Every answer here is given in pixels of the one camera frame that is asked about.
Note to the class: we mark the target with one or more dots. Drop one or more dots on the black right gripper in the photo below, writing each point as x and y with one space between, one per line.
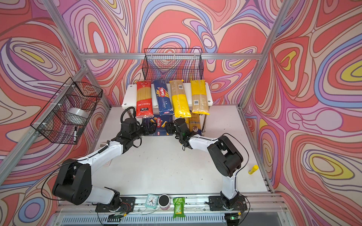
170 125

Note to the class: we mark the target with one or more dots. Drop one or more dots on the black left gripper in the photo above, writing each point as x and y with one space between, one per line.
152 130

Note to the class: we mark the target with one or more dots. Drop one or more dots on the blue Ankara spaghetti bag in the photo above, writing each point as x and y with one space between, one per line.
194 123

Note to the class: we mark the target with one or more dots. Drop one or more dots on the blue Barilla rigatoni box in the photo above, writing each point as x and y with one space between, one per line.
157 125

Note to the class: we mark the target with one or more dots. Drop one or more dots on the red spaghetti bag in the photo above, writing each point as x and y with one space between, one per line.
144 107

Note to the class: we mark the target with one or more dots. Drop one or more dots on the blue Barilla spaghetti box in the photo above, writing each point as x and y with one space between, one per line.
163 97

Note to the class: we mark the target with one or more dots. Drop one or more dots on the clear yellow spaghetti bag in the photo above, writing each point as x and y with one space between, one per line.
199 97

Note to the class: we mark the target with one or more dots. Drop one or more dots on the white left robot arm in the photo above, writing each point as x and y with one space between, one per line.
74 180

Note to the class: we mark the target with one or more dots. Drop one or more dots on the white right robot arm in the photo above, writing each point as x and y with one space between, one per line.
225 156

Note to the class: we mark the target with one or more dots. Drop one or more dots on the white two-tier shelf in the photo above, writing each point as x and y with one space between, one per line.
130 98

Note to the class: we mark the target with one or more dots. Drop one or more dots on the silver tape roll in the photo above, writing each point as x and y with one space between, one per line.
78 112

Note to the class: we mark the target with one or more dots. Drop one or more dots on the black marker pen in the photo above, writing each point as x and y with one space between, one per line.
75 135

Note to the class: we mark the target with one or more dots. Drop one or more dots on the teal alarm clock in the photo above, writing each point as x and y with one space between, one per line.
151 201

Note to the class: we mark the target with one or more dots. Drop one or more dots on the green snack packet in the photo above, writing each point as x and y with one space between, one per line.
179 203

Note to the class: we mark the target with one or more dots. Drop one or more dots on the black wire basket back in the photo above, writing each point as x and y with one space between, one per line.
170 64

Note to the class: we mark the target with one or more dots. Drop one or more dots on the black wire basket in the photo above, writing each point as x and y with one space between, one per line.
170 64
57 126

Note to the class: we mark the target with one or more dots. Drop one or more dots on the black wire basket left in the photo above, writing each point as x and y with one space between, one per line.
57 126

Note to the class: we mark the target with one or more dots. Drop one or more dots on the aluminium frame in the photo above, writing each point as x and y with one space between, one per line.
37 57

